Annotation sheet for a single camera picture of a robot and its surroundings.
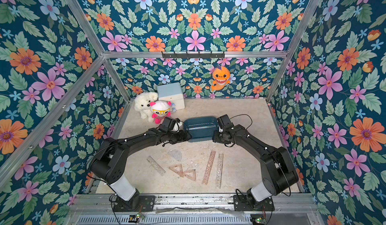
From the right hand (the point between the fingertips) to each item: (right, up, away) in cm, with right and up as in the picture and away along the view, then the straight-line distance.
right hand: (216, 136), depth 89 cm
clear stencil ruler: (+2, -19, -4) cm, 19 cm away
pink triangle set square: (-22, -18, -4) cm, 29 cm away
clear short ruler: (-32, -18, -4) cm, 37 cm away
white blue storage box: (-29, +28, +14) cm, 43 cm away
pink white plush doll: (-35, +16, +5) cm, 39 cm away
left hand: (-16, 0, +2) cm, 16 cm away
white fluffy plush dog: (-46, +21, +4) cm, 51 cm away
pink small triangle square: (-15, -21, -5) cm, 26 cm away
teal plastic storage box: (-9, +3, +14) cm, 17 cm away
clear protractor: (-24, -12, +2) cm, 27 cm away
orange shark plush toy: (+4, +38, +7) cm, 39 cm away
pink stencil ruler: (-4, -18, -3) cm, 19 cm away
